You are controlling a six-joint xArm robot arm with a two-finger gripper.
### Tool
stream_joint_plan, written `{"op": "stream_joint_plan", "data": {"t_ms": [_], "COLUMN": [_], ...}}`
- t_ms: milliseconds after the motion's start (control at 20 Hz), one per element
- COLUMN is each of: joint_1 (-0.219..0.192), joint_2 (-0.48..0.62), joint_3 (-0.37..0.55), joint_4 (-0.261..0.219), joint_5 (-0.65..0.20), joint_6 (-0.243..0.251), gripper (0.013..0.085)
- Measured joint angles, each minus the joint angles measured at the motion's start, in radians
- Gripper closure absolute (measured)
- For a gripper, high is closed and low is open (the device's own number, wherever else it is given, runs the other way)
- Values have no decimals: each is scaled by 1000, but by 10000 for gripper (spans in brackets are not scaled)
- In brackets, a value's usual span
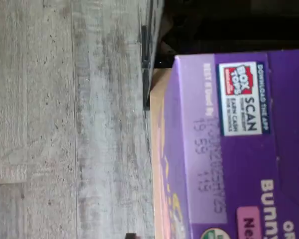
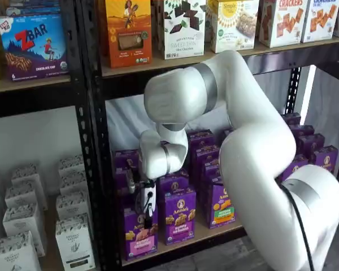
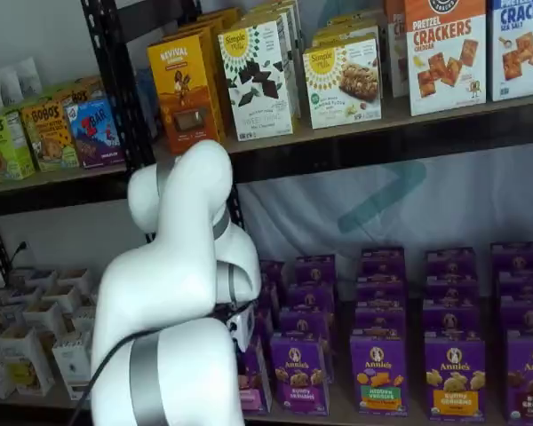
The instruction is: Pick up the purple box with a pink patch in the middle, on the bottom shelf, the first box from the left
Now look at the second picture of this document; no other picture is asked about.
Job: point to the white yellow almond bar box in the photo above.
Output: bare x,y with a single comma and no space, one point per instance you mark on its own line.
234,25

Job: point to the white organic tea box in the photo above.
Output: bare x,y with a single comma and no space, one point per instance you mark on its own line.
26,172
72,203
22,226
72,180
70,163
73,242
14,254
21,194

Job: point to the blue snack box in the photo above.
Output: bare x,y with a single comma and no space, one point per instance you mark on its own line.
34,7

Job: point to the purple box green patch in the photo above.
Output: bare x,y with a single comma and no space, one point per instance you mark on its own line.
220,209

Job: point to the orange cracker box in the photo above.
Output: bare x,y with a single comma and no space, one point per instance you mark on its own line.
130,34

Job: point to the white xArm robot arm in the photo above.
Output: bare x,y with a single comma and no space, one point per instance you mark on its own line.
257,155

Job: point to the white orange crackers box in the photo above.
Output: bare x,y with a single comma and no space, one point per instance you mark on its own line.
322,19
282,22

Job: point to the white Sweet Thins box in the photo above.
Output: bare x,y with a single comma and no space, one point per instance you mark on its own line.
183,34

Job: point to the white backdrop cloth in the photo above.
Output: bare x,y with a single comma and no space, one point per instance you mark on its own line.
121,118

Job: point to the purple box pink patch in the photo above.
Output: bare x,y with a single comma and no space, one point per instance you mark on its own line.
135,242

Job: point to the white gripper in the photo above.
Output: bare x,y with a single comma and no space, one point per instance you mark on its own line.
144,194

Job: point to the purple Zbar snack box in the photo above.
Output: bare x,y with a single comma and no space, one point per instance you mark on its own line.
34,48

